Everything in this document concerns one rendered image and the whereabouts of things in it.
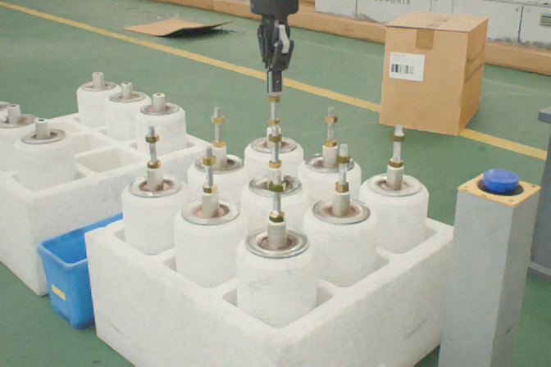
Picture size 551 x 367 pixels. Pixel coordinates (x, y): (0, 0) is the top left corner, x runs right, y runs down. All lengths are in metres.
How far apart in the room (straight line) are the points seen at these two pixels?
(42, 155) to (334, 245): 0.54
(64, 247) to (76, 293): 0.11
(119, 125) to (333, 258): 0.66
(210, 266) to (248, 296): 0.09
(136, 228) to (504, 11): 2.28
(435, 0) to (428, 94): 1.23
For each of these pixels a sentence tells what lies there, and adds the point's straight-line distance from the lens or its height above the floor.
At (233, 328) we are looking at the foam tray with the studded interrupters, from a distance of 0.77.
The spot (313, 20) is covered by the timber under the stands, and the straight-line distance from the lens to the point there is 3.57.
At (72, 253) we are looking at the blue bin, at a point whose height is 0.08.
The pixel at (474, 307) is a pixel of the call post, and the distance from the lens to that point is 0.85.
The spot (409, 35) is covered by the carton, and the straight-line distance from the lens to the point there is 1.95.
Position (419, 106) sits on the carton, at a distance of 1.98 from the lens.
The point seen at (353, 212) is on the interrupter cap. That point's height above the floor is 0.25.
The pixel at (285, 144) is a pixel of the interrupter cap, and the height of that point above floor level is 0.25.
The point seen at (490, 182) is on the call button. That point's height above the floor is 0.33.
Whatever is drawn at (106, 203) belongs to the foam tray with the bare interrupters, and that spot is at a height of 0.13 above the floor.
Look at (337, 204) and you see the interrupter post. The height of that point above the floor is 0.27.
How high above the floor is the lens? 0.62
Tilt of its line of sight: 22 degrees down
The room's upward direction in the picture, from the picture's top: straight up
